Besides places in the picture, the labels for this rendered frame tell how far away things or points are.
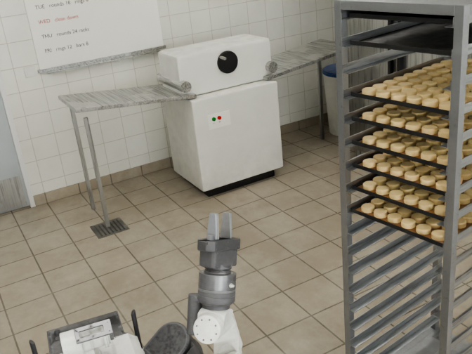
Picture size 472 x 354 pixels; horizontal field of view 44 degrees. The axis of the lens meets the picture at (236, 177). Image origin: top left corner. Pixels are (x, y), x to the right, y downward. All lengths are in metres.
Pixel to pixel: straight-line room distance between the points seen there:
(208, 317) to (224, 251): 0.15
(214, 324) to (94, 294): 2.63
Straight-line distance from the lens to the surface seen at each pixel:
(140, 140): 5.53
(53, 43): 5.14
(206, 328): 1.37
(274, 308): 3.54
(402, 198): 2.17
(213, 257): 1.35
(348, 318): 2.55
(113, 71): 5.32
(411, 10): 1.87
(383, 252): 2.55
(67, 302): 3.95
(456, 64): 1.81
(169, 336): 1.58
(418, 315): 2.96
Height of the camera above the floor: 2.08
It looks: 23 degrees down
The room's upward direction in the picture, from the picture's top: 6 degrees counter-clockwise
